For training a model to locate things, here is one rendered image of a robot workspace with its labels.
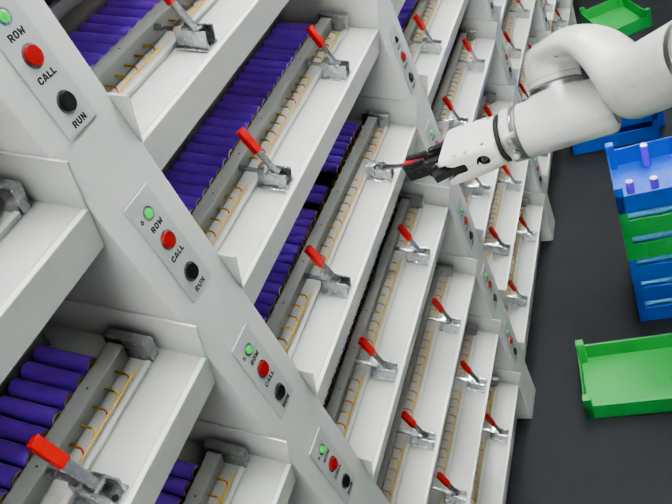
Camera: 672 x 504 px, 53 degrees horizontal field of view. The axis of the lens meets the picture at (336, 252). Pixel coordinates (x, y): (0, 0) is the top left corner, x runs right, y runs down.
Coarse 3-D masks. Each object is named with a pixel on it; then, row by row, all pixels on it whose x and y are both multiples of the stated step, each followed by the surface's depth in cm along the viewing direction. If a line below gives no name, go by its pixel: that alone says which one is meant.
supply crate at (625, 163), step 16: (608, 144) 176; (656, 144) 174; (608, 160) 175; (624, 160) 179; (640, 160) 178; (656, 160) 176; (624, 176) 176; (640, 176) 174; (624, 192) 172; (640, 192) 162; (656, 192) 161; (624, 208) 166; (640, 208) 165
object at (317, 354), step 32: (416, 128) 127; (384, 160) 120; (352, 192) 114; (384, 192) 114; (352, 224) 109; (384, 224) 112; (352, 256) 104; (352, 288) 99; (288, 320) 96; (320, 320) 95; (352, 320) 100; (320, 352) 92; (320, 384) 88
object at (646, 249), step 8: (624, 240) 172; (632, 240) 172; (656, 240) 170; (664, 240) 170; (632, 248) 174; (640, 248) 173; (648, 248) 173; (656, 248) 172; (664, 248) 172; (632, 256) 175; (640, 256) 175; (648, 256) 174
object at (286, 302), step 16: (368, 128) 123; (368, 144) 122; (352, 160) 117; (352, 176) 116; (336, 192) 111; (336, 208) 109; (320, 224) 106; (320, 240) 104; (304, 256) 101; (304, 272) 99; (320, 272) 101; (288, 288) 97; (288, 304) 95; (272, 320) 93
